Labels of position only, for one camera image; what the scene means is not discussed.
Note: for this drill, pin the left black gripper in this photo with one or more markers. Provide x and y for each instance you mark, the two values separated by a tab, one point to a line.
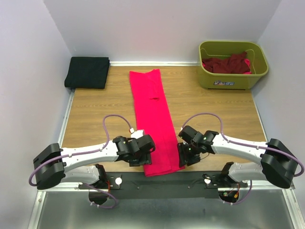
146	160

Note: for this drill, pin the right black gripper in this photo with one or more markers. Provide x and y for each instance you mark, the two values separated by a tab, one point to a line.
183	156

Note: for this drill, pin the pink t shirt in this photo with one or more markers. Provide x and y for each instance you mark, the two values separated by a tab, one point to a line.
153	116

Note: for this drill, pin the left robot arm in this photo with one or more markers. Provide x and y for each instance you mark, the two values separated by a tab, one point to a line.
55	165

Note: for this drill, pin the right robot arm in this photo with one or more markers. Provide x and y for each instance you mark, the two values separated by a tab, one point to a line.
271	161

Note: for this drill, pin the olive green plastic bin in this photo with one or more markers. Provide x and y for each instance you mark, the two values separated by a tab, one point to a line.
223	50

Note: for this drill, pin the dark red t shirt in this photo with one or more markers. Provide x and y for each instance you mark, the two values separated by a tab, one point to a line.
235	64

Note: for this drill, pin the folded black t shirt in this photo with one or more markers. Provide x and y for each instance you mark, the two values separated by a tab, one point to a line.
87	73

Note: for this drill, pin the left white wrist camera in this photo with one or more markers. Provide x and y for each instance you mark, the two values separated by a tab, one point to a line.
136	133

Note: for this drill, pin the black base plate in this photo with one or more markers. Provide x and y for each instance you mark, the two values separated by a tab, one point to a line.
190	184

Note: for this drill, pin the aluminium frame rail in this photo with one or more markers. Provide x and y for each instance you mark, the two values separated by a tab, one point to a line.
98	197

